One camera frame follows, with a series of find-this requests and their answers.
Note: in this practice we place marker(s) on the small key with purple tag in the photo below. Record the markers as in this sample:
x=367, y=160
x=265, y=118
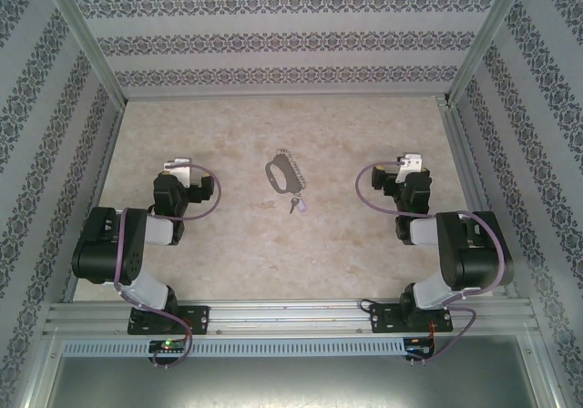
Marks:
x=300, y=206

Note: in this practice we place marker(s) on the metal key holder with rings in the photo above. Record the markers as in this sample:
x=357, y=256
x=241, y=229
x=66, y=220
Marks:
x=291, y=176

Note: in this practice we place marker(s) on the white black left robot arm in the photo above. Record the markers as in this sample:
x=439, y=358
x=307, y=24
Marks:
x=109, y=253

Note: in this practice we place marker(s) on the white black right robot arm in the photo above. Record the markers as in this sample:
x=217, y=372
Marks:
x=469, y=253

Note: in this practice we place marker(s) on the small green circuit board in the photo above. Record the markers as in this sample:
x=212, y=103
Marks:
x=168, y=345
x=416, y=346

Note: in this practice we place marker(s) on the grey metal sheet panel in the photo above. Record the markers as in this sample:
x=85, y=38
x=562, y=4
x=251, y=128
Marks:
x=291, y=385

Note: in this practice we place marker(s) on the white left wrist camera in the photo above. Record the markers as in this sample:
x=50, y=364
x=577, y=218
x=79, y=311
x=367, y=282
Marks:
x=180, y=169

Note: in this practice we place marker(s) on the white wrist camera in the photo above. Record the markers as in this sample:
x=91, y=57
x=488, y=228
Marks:
x=410, y=164
x=180, y=169

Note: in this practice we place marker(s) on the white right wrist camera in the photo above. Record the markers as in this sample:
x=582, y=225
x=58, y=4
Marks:
x=410, y=164

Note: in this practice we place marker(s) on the aluminium table side rail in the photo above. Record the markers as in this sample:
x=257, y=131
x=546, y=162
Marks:
x=471, y=176

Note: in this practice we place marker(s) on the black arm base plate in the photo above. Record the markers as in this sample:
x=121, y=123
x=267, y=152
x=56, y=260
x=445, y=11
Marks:
x=200, y=319
x=380, y=319

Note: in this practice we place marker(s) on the aluminium frame corner post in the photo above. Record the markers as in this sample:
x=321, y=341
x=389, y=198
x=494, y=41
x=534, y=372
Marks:
x=483, y=39
x=88, y=39

